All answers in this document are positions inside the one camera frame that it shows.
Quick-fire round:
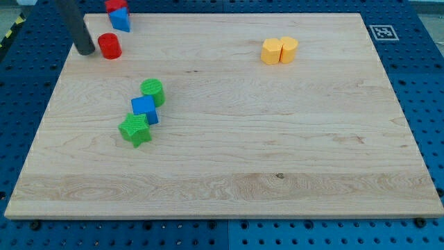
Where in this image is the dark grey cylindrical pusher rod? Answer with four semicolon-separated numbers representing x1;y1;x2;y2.
55;0;95;56

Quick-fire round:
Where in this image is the red cylinder block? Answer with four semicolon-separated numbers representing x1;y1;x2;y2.
98;33;122;60

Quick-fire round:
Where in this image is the red block at top edge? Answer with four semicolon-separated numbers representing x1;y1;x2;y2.
104;0;129;13

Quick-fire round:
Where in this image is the blue triangular prism block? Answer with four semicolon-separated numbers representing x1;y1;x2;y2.
108;7;130;33

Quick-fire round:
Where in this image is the green cylinder block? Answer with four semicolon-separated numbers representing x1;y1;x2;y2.
140;78;166;108

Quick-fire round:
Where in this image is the blue cube block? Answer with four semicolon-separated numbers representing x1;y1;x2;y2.
131;95;159;125

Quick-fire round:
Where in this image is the green star block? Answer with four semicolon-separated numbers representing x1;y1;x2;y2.
118;113;152;148

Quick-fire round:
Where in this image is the light wooden board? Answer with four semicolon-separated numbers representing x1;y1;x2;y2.
5;13;443;220

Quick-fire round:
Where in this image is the yellow hexagon block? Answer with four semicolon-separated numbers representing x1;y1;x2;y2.
260;38;283;65

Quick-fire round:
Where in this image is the yellow cylinder block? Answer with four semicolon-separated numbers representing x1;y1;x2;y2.
280;36;299;63

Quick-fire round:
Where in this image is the white fiducial marker tag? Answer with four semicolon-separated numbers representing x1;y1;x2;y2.
369;24;399;41

